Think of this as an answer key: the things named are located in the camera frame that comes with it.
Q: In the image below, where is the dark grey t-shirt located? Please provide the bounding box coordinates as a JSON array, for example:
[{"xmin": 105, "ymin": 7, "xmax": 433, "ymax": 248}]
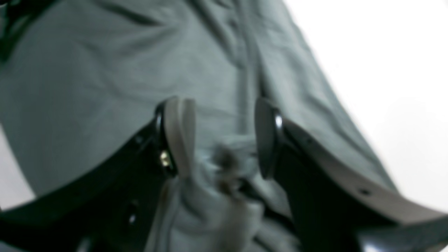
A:
[{"xmin": 1, "ymin": 0, "xmax": 397, "ymax": 252}]

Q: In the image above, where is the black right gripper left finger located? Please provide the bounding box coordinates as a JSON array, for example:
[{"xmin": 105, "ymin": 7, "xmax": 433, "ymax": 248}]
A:
[{"xmin": 1, "ymin": 97, "xmax": 196, "ymax": 252}]

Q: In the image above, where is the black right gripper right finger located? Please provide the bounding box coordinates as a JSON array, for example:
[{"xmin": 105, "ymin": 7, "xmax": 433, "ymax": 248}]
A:
[{"xmin": 255, "ymin": 98, "xmax": 448, "ymax": 252}]

